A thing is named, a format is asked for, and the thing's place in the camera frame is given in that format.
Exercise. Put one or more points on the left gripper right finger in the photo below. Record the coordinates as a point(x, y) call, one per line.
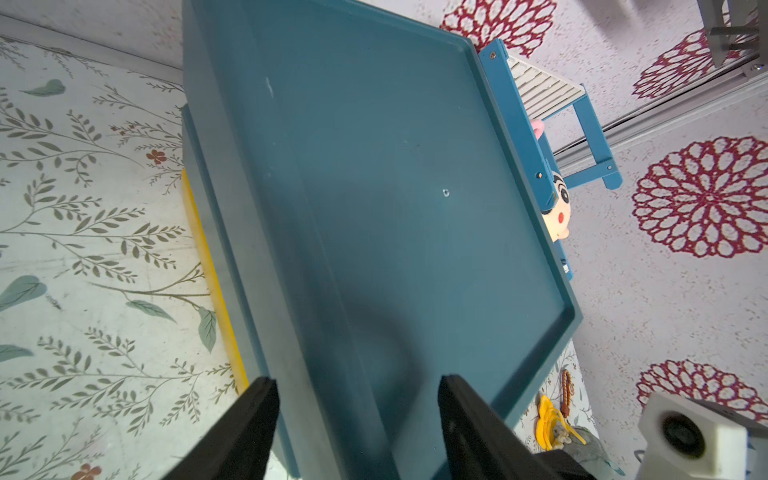
point(479, 445)

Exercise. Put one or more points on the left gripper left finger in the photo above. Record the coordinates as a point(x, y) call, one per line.
point(238, 446)

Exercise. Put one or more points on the teal three-drawer cabinet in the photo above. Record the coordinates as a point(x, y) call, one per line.
point(372, 227)

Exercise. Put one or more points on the yellow grey toy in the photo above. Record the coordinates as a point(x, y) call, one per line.
point(555, 434)

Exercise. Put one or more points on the brown keyring toy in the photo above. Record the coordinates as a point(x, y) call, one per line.
point(566, 394)

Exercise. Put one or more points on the plush doll orange striped shirt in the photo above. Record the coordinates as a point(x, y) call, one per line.
point(557, 217)

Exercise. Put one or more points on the blue white toy crib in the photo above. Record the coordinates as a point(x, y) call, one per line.
point(527, 96)

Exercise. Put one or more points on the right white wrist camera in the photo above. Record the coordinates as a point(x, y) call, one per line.
point(697, 439)

